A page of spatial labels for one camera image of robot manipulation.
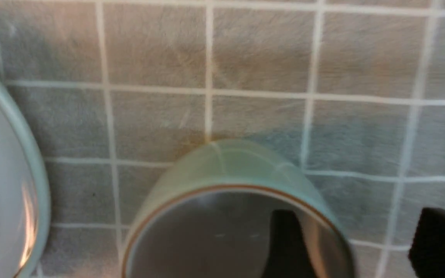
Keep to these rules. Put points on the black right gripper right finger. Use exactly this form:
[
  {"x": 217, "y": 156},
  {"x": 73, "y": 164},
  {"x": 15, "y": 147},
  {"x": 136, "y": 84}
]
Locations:
[{"x": 427, "y": 252}]

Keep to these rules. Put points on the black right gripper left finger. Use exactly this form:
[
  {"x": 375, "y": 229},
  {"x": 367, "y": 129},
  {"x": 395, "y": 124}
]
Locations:
[{"x": 288, "y": 256}]

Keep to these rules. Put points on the pale green cup brown rim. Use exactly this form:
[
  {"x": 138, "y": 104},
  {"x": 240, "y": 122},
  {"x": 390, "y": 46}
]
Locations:
[{"x": 208, "y": 216}]

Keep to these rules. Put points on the grey checked tablecloth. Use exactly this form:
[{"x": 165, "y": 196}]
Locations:
[{"x": 351, "y": 91}]

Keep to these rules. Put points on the pale green plate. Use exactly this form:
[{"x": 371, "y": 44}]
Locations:
[{"x": 25, "y": 196}]

